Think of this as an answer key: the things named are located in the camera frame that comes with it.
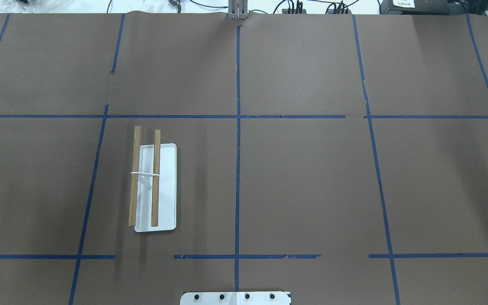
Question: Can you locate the white towel rack with wooden bars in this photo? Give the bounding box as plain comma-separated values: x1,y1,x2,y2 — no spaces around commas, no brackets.
128,126,177,233

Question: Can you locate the black usb hub left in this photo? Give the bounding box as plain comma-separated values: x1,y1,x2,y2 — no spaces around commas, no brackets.
277,0,306,15

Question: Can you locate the black usb hub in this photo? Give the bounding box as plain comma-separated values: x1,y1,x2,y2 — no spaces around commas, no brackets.
277,0,306,15
324,1,350,15

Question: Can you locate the black usb hub right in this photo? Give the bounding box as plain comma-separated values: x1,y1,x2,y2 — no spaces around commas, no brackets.
324,1,350,15

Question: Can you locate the grey aluminium frame post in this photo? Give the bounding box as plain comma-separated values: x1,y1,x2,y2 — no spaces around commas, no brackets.
228,0,249,20

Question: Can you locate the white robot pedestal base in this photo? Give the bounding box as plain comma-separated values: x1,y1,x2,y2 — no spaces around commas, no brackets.
180,291,292,305

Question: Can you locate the black cable on far bench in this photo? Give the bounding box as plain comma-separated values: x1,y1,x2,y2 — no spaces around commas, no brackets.
166,0,230,12

